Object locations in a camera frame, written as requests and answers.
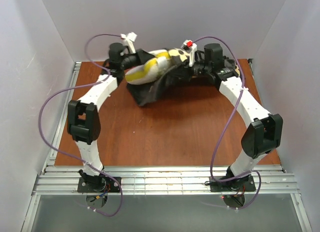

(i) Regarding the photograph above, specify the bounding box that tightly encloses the white pillow with yellow edge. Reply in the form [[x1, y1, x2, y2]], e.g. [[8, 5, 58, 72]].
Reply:
[[125, 48, 190, 85]]

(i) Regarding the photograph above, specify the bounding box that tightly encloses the black floral plush pillowcase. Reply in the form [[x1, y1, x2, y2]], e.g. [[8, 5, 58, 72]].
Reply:
[[127, 47, 242, 107]]

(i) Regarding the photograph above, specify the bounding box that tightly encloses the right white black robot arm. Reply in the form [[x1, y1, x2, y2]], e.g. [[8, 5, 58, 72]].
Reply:
[[181, 40, 283, 190]]

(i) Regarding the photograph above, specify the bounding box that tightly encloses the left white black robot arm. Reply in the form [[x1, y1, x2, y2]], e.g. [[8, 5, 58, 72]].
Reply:
[[67, 43, 155, 191]]

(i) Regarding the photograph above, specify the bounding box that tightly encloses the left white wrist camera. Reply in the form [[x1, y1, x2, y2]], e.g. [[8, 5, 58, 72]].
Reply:
[[120, 32, 137, 54]]

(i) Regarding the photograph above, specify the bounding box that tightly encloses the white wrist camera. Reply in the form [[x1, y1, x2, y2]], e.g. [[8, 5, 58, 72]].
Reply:
[[120, 32, 137, 54], [181, 40, 197, 67]]

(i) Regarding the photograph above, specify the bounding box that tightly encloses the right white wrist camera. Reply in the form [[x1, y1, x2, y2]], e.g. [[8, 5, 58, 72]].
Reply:
[[181, 40, 197, 67]]

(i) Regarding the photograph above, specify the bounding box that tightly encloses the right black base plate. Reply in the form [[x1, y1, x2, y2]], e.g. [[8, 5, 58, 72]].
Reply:
[[204, 175, 256, 192]]

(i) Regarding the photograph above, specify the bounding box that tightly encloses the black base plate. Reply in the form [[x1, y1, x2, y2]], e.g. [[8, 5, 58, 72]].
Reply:
[[204, 175, 256, 192], [77, 177, 122, 193]]

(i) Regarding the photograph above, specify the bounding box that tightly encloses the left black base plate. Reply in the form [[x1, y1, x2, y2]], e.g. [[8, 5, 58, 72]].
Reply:
[[77, 177, 122, 193]]

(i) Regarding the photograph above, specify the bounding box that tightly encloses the aluminium rail frame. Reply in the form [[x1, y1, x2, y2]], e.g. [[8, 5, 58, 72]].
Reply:
[[20, 59, 313, 232]]

